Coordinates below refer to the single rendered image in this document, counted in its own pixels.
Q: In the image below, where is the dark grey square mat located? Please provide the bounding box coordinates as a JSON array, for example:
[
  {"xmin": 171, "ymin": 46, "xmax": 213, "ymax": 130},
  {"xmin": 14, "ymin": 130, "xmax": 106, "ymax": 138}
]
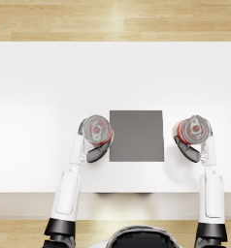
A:
[{"xmin": 109, "ymin": 109, "xmax": 165, "ymax": 163}]

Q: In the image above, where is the red can with silver top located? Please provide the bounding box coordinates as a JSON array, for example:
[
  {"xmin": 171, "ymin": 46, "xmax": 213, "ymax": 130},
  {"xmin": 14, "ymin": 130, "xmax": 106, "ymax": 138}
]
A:
[
  {"xmin": 82, "ymin": 114, "xmax": 115, "ymax": 149},
  {"xmin": 172, "ymin": 114, "xmax": 214, "ymax": 145}
]

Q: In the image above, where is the dark round robot body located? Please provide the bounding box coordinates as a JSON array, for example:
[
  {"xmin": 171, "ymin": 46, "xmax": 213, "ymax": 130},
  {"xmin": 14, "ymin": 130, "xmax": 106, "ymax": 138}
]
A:
[{"xmin": 105, "ymin": 225, "xmax": 183, "ymax": 248}]

